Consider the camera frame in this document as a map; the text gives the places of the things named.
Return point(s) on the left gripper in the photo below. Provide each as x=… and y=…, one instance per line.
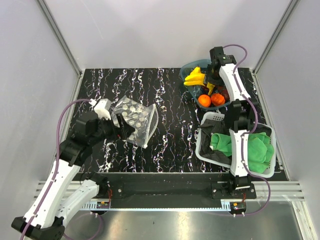
x=125, y=130

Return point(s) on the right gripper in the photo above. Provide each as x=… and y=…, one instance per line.
x=218, y=82

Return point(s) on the yellow fake banana bunch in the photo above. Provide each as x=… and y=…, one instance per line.
x=196, y=78

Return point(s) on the dark red fake fruit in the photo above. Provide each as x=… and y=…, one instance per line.
x=225, y=94

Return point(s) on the clear zip top bag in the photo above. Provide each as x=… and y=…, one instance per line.
x=144, y=120

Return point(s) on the small orange fake pumpkin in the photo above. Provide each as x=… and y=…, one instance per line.
x=217, y=99

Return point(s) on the fake orange fruit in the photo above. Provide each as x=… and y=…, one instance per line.
x=204, y=100

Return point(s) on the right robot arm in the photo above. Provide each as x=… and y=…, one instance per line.
x=241, y=119

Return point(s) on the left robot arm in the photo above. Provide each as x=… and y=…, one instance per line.
x=50, y=214

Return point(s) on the teal plastic container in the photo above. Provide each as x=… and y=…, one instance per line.
x=196, y=91

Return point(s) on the white laundry basket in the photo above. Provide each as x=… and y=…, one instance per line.
x=223, y=162

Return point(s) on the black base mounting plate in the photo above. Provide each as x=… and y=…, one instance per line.
x=173, y=191

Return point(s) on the green microfibre cloth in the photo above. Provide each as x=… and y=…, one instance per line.
x=260, y=150

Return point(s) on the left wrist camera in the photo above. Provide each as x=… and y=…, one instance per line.
x=101, y=108

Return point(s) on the aluminium frame rail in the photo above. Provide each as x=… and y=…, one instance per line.
x=59, y=36

